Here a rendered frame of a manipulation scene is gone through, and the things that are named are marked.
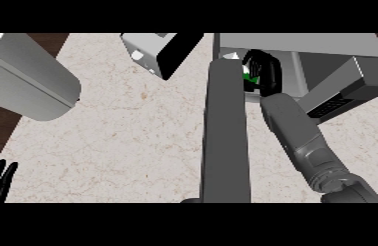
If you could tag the grey and black toaster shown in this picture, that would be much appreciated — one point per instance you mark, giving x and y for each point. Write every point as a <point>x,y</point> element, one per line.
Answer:
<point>148,45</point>

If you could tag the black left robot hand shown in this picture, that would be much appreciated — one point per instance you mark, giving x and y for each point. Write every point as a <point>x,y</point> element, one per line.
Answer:
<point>6,176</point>

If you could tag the grey microwave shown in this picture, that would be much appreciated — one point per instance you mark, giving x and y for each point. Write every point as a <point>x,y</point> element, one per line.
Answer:
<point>315,45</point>

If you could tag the white and green milk carton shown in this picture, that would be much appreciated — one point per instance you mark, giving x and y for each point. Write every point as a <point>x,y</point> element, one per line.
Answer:
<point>251,78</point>

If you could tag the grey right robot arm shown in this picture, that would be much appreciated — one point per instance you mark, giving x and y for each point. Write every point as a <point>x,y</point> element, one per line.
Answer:
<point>296,130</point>

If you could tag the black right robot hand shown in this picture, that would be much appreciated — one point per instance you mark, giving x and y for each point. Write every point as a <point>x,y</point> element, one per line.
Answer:
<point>271,73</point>

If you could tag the dark grey microwave door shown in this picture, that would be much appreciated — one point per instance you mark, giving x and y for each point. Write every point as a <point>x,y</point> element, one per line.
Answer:
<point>226,133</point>

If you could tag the grey rounded appliance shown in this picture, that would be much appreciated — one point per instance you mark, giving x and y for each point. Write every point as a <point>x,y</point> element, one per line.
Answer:
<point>34,80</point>

